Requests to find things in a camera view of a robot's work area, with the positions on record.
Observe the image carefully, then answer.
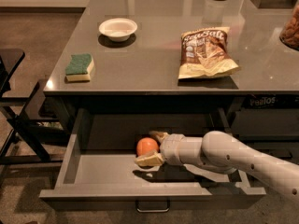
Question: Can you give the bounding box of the open grey top drawer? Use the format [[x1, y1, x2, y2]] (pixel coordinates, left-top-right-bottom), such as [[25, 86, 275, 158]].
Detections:
[[40, 109, 265, 210]]

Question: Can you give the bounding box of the white paper bowl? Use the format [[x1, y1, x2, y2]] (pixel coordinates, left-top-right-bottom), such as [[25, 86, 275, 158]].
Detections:
[[99, 18, 137, 42]]

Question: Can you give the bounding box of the orange fruit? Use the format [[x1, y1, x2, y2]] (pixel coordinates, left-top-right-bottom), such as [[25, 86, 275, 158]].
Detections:
[[136, 137, 159, 156]]

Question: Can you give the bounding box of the dark lower drawer cabinet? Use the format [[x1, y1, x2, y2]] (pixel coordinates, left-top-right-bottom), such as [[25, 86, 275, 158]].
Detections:
[[226, 94, 299, 163]]

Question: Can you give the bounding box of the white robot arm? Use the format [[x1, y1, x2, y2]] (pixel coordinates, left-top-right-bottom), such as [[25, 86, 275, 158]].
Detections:
[[135, 131, 299, 203]]

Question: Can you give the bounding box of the jar of nuts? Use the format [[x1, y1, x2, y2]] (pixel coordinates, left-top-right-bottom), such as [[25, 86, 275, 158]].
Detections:
[[279, 3, 299, 50]]

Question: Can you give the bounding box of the green and yellow sponge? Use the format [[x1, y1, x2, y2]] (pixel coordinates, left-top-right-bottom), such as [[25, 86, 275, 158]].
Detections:
[[65, 53, 94, 82]]

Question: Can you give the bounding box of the sea salt chip bag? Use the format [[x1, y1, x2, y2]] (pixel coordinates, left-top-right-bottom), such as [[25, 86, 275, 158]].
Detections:
[[178, 27, 239, 79]]

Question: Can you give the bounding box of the dark wooden chair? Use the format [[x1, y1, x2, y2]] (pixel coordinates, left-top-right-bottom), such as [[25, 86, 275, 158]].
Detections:
[[0, 49, 69, 166]]

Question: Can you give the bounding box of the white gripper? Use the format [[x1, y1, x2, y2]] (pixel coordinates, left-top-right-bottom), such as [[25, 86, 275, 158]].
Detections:
[[135, 131, 184, 167]]

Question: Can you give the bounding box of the metal drawer handle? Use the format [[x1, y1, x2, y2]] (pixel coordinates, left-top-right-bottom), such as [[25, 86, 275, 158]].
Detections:
[[135, 201, 170, 213]]

